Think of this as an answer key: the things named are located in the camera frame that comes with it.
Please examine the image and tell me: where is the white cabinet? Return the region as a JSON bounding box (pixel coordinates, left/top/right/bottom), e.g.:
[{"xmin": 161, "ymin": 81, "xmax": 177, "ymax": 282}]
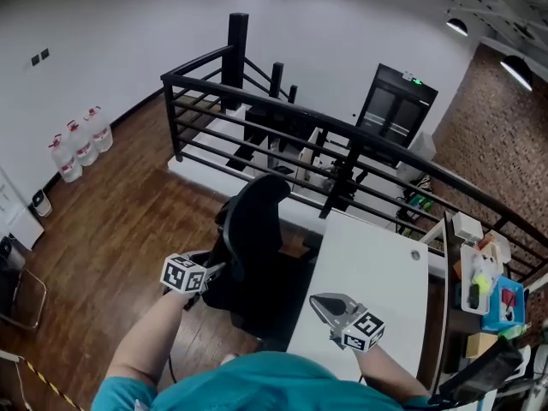
[{"xmin": 0, "ymin": 166, "xmax": 45, "ymax": 252}]

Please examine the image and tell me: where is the white table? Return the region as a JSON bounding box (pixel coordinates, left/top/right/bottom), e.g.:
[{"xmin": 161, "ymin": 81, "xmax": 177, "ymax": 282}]
[{"xmin": 285, "ymin": 209, "xmax": 449, "ymax": 387}]

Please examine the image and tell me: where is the brown cardboard box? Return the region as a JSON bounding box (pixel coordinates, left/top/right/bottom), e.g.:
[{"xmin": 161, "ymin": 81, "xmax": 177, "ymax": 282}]
[{"xmin": 465, "ymin": 332, "xmax": 499, "ymax": 360}]

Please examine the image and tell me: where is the yellow black striped tape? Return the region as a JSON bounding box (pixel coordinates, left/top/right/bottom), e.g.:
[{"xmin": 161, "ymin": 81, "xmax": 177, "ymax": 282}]
[{"xmin": 20, "ymin": 354, "xmax": 77, "ymax": 407}]

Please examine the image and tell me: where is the blue plastic basket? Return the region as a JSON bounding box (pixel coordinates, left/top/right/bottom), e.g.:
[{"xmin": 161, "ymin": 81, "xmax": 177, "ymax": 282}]
[{"xmin": 480, "ymin": 276, "xmax": 527, "ymax": 333}]

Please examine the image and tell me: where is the person's left forearm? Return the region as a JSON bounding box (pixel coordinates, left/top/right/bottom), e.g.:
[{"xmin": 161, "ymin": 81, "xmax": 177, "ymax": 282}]
[{"xmin": 104, "ymin": 288, "xmax": 190, "ymax": 392}]

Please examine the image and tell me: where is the white square box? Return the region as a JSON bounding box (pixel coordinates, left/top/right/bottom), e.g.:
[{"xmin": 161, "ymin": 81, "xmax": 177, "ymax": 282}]
[{"xmin": 450, "ymin": 211, "xmax": 485, "ymax": 241}]

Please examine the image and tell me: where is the metal frame folding chair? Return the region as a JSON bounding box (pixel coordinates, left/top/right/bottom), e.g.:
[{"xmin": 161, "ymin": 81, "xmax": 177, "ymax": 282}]
[{"xmin": 0, "ymin": 266, "xmax": 49, "ymax": 331}]

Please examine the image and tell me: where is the person's teal shirt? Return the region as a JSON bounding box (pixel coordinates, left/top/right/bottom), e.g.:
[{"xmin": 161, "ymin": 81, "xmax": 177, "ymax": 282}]
[{"xmin": 91, "ymin": 350, "xmax": 434, "ymax": 411}]

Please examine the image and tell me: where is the small white air purifier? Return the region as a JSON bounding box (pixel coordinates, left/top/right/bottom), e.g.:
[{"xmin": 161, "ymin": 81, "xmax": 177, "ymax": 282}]
[{"xmin": 30, "ymin": 188, "xmax": 54, "ymax": 219}]

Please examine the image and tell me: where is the white plastic tray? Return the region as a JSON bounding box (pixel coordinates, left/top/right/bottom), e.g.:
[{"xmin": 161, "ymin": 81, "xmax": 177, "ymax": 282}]
[{"xmin": 459, "ymin": 241, "xmax": 505, "ymax": 315}]

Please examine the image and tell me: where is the black pendant ceiling lamp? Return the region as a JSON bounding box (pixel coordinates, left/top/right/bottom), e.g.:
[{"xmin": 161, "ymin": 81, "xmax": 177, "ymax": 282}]
[
  {"xmin": 499, "ymin": 54, "xmax": 534, "ymax": 93},
  {"xmin": 445, "ymin": 8, "xmax": 469, "ymax": 39}
]

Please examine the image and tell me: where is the white desk divider panel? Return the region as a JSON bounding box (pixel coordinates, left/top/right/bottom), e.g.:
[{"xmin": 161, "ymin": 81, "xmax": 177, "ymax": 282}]
[{"xmin": 420, "ymin": 211, "xmax": 456, "ymax": 398}]

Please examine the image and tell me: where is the white box appliance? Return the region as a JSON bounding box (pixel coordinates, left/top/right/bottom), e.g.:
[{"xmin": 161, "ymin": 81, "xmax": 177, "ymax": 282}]
[{"xmin": 395, "ymin": 131, "xmax": 438, "ymax": 184}]

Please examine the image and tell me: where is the black bin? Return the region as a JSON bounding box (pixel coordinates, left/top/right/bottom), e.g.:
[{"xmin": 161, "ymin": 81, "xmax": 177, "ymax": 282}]
[{"xmin": 0, "ymin": 235, "xmax": 27, "ymax": 274}]

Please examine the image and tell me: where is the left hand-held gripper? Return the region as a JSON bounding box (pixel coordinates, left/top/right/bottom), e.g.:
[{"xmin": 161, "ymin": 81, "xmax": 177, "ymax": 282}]
[{"xmin": 160, "ymin": 253, "xmax": 228, "ymax": 313}]

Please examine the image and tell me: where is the person's right forearm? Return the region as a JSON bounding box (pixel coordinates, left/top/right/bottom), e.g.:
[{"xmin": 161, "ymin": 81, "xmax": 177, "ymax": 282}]
[{"xmin": 354, "ymin": 341, "xmax": 432, "ymax": 400}]

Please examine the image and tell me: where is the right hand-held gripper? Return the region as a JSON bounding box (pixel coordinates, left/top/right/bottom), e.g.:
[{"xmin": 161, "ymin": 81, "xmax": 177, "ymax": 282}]
[{"xmin": 308, "ymin": 292, "xmax": 386, "ymax": 353}]

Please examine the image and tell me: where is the clear water jug red cap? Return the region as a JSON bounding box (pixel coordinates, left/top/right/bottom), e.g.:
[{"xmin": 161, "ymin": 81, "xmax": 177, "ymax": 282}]
[
  {"xmin": 82, "ymin": 105, "xmax": 115, "ymax": 154},
  {"xmin": 65, "ymin": 118, "xmax": 100, "ymax": 168},
  {"xmin": 50, "ymin": 134, "xmax": 84, "ymax": 184}
]

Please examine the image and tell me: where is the black metal railing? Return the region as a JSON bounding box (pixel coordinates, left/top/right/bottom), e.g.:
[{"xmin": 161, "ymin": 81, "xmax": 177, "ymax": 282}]
[{"xmin": 159, "ymin": 12, "xmax": 548, "ymax": 283}]

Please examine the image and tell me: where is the green bottle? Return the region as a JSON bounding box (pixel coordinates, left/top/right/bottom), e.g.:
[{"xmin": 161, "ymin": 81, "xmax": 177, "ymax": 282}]
[{"xmin": 496, "ymin": 323, "xmax": 533, "ymax": 342}]

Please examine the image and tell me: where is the black glass double door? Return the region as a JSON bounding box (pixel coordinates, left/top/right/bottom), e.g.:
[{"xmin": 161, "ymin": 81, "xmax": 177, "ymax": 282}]
[{"xmin": 354, "ymin": 62, "xmax": 440, "ymax": 150}]

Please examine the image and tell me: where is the black office chair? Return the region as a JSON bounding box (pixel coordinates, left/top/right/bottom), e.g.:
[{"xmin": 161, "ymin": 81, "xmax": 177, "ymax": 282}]
[{"xmin": 200, "ymin": 173, "xmax": 319, "ymax": 353}]

